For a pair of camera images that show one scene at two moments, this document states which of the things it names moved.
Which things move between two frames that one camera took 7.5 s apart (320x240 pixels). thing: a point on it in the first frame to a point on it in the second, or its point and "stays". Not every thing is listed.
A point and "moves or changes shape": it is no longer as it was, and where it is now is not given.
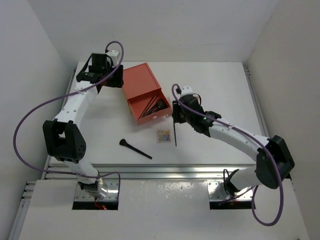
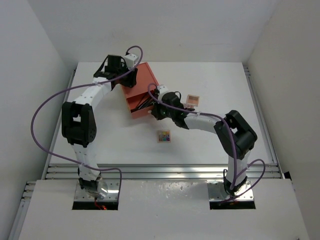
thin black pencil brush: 148,108 to 142,105
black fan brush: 161,104 moves or changes shape
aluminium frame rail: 156,171 stays
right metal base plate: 216,192 stays
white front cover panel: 158,209 stays
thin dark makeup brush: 151,100 to 140,106
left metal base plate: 112,186 stays
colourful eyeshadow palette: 163,136 stays
